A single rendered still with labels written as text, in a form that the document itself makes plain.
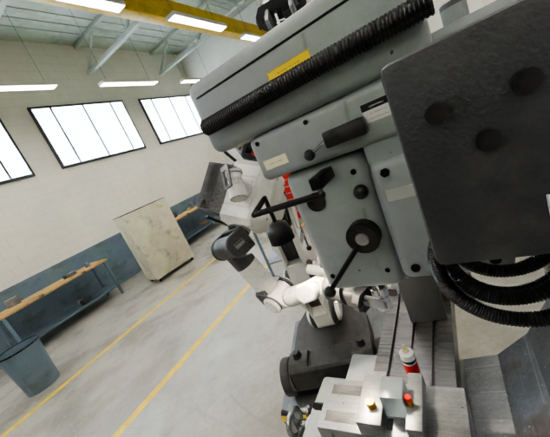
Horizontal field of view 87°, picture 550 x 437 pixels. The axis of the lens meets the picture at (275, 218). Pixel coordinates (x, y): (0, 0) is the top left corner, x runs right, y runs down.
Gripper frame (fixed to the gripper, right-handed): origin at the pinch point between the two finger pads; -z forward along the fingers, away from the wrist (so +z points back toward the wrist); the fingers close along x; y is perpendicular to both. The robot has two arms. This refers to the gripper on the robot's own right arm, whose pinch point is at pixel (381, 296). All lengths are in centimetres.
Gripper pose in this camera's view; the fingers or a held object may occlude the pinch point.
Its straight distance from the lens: 85.9
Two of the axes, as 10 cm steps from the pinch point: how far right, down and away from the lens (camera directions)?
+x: 7.1, -4.5, 5.5
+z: -5.9, 0.4, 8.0
